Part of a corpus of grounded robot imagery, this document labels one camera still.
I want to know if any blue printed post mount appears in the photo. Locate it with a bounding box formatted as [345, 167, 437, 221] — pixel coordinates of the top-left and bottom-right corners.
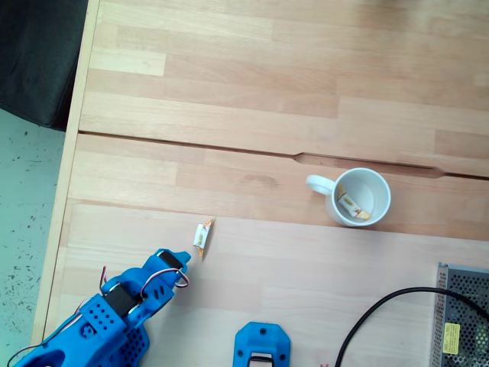
[233, 321, 292, 367]

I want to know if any dark upholstered seat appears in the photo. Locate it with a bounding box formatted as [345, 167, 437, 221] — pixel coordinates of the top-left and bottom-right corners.
[0, 0, 89, 133]

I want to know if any metal mesh power supply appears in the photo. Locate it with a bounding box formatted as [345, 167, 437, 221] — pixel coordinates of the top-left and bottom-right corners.
[430, 261, 489, 367]

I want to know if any white yellow sweet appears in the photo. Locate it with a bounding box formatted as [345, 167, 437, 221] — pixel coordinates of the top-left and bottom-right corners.
[192, 216, 217, 262]
[335, 183, 373, 222]

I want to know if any light wooden base board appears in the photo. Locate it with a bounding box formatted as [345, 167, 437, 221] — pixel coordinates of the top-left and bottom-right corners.
[37, 202, 489, 367]

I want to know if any white ceramic mug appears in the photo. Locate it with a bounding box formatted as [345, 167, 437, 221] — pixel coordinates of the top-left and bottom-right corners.
[305, 167, 392, 228]

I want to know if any thick black power cable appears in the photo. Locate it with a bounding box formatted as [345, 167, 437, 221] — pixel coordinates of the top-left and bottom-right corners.
[334, 286, 489, 367]

